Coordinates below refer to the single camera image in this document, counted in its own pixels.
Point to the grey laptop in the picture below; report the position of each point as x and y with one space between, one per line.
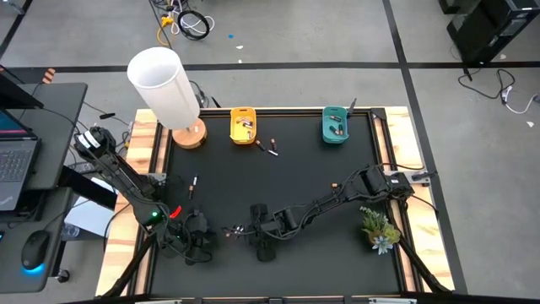
17 164

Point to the black computer tower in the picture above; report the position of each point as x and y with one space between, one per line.
485 29

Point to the black diagonal frame strut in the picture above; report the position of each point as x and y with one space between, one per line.
131 266
422 268

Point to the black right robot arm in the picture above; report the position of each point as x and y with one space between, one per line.
320 204

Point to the teal plastic bin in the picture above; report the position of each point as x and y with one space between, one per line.
327 122

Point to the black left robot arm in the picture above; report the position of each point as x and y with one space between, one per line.
122 177

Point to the yellow plastic bin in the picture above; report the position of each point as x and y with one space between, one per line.
238 131

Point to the artificial succulent plant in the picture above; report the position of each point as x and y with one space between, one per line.
379 232

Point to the black computer mouse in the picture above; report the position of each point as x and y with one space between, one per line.
34 249

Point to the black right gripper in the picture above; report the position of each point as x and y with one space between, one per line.
265 232

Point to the white box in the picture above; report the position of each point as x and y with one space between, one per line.
90 217

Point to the black desk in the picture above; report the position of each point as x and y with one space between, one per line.
55 126

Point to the orange black striped marker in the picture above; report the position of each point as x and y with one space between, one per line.
48 76

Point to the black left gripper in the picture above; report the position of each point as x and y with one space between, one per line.
197 230

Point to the black desk monitor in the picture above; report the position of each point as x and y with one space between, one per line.
12 93

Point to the black aluminium table frame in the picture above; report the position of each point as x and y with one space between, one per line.
295 112

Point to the white shade wooden lamp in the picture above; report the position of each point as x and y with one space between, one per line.
162 84

